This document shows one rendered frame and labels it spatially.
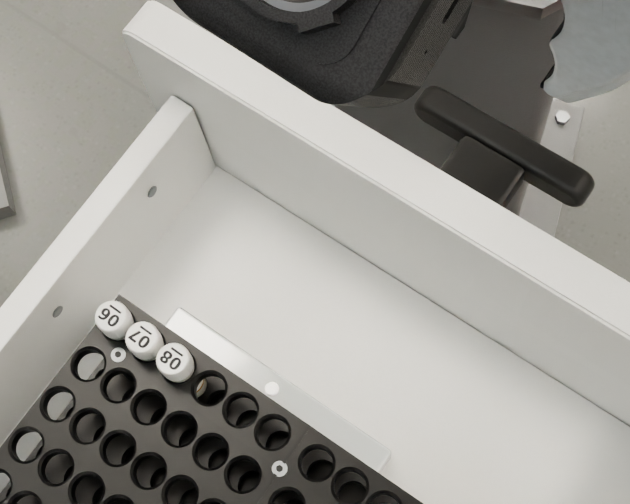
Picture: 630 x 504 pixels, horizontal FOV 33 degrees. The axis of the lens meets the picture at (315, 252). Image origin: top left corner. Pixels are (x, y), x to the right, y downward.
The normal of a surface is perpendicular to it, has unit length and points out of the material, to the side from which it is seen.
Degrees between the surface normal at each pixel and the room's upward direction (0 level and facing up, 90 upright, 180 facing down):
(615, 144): 0
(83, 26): 0
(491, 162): 0
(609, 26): 90
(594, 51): 90
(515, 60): 90
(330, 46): 30
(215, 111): 90
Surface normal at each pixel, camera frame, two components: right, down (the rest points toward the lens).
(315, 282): -0.07, -0.33
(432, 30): 0.80, 0.54
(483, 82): -0.28, 0.91
